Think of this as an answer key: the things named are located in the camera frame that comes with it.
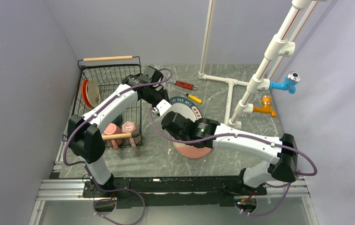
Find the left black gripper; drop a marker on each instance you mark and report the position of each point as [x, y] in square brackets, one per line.
[165, 93]

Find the teal rimmed lettered plate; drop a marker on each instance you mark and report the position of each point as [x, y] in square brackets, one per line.
[185, 107]

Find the light pink mug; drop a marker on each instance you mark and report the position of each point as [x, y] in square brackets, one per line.
[132, 128]

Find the salmon pink mug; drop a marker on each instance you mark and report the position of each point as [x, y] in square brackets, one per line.
[113, 129]

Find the cream plate with flowers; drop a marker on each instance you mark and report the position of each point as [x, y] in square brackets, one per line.
[93, 93]

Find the beige pink plate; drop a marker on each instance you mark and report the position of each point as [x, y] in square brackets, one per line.
[191, 151]

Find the dark brown bowl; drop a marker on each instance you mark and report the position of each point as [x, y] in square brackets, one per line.
[118, 120]

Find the orange bowl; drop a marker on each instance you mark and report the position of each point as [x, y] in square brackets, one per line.
[84, 92]

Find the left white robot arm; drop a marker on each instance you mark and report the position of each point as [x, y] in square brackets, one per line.
[85, 132]

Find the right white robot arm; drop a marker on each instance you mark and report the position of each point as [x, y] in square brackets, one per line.
[279, 161]

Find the orange faucet tap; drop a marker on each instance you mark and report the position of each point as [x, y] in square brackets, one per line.
[266, 107]

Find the blue faucet tap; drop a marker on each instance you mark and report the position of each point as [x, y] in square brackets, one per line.
[289, 83]

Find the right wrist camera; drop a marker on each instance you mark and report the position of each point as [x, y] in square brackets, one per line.
[161, 108]

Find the red handled adjustable wrench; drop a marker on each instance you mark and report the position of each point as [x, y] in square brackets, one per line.
[184, 85]

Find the yellow handled screwdriver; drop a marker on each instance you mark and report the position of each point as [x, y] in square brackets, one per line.
[193, 98]

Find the white pvc pipe frame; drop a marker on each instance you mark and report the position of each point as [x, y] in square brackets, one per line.
[282, 45]

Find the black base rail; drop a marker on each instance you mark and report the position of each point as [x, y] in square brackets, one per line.
[176, 191]

